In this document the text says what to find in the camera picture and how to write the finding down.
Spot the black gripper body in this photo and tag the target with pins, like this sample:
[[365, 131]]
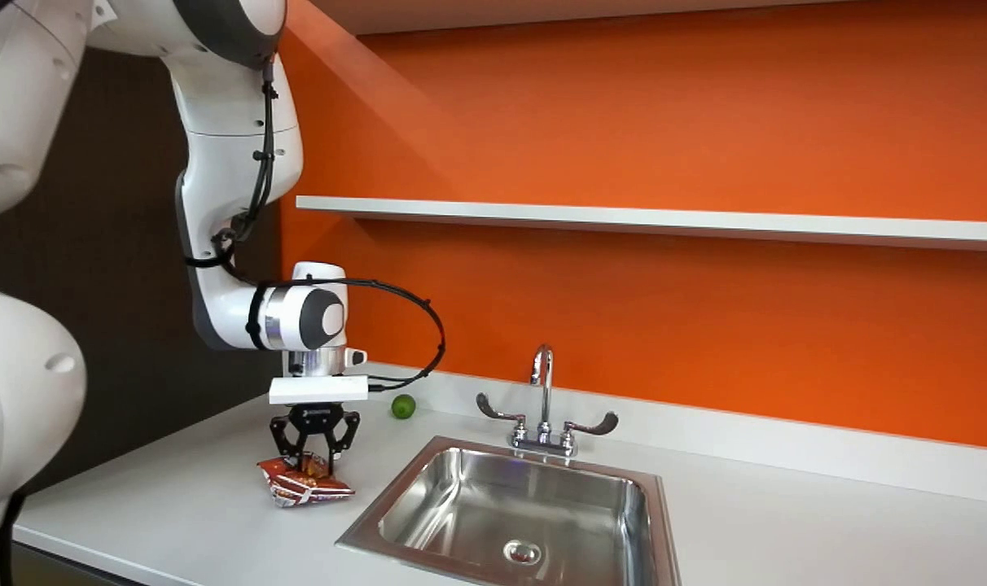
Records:
[[313, 419]]

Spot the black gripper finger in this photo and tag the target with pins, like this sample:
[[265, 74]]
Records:
[[344, 435], [286, 439]]

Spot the orange snack packet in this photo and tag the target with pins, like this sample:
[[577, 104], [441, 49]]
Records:
[[308, 487]]

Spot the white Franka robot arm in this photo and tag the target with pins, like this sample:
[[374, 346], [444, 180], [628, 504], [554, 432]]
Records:
[[233, 140]]

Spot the white overhead shelf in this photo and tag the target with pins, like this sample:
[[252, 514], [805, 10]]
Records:
[[577, 10]]

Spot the green lime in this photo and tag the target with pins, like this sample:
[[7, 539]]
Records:
[[404, 410]]

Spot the stainless steel sink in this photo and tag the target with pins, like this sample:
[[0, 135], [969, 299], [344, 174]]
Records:
[[462, 511]]

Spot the round sink drain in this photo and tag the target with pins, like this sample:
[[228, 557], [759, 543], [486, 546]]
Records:
[[521, 551]]

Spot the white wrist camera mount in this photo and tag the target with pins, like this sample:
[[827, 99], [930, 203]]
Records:
[[316, 389]]

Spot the long white wall shelf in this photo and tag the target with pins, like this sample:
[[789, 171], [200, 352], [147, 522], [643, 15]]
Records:
[[665, 220]]

